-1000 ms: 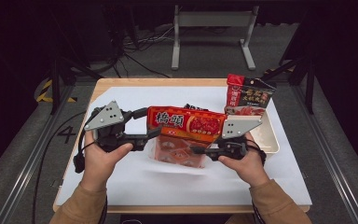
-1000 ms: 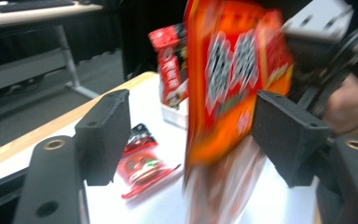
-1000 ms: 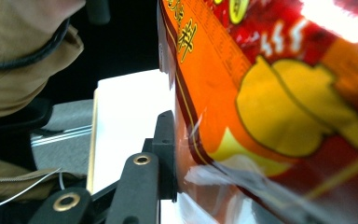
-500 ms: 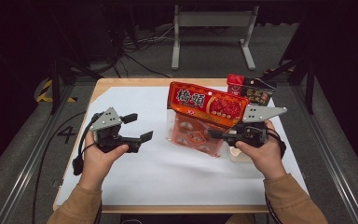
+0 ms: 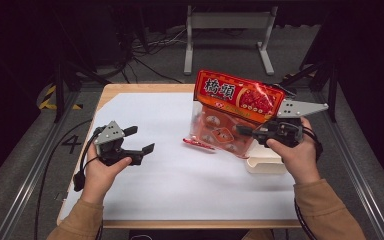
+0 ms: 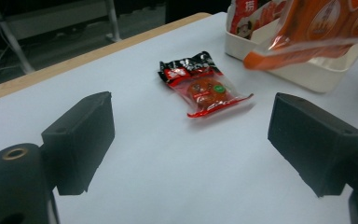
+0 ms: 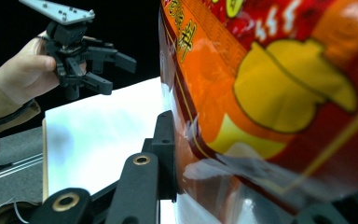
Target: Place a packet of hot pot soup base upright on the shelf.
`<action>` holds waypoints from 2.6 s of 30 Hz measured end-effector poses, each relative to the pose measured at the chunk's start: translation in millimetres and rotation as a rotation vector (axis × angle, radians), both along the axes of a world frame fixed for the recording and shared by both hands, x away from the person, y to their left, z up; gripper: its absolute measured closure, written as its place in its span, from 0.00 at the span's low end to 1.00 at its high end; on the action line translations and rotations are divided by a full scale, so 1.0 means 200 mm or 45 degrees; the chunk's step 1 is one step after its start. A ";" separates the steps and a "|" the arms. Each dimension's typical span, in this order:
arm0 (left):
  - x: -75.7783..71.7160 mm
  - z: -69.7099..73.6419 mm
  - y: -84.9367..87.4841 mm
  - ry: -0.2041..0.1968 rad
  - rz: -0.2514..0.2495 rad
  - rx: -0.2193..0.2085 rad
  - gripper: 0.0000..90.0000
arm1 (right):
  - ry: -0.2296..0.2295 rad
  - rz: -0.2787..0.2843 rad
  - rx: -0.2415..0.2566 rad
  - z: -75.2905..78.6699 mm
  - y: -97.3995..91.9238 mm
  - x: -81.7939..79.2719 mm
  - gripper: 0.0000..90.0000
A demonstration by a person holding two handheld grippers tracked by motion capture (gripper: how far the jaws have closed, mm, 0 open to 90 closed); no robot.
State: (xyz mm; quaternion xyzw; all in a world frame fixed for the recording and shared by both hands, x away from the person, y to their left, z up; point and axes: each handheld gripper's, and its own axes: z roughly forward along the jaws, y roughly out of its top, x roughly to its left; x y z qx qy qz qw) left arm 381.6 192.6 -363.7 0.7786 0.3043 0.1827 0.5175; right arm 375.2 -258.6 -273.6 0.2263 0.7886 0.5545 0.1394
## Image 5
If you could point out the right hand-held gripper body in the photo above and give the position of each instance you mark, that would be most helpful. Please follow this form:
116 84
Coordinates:
300 108

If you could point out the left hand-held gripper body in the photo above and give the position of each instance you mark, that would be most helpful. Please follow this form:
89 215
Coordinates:
111 133

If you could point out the white divided container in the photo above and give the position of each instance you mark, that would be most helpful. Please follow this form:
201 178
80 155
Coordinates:
266 163

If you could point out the large orange seasoning packet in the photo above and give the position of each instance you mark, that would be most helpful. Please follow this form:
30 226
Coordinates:
226 90

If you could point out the person's left hand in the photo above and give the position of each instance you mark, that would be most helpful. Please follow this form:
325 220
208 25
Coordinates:
100 176

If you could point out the person's right hand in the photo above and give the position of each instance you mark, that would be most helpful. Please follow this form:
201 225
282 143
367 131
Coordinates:
296 160

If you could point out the black stand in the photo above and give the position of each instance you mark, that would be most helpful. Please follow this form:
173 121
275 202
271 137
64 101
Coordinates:
331 90
59 86

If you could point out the white table sheet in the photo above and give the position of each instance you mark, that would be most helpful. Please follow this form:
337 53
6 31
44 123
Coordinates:
160 186

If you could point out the wooden table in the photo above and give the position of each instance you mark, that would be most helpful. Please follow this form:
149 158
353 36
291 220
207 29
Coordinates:
146 88

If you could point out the small red black packet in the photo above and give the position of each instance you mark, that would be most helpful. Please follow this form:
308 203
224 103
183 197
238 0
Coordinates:
198 143

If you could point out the grey metal stand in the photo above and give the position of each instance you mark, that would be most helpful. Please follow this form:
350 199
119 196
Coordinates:
230 20

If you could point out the aluminium floor rail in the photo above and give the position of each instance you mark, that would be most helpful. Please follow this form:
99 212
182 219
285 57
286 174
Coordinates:
356 173
30 180

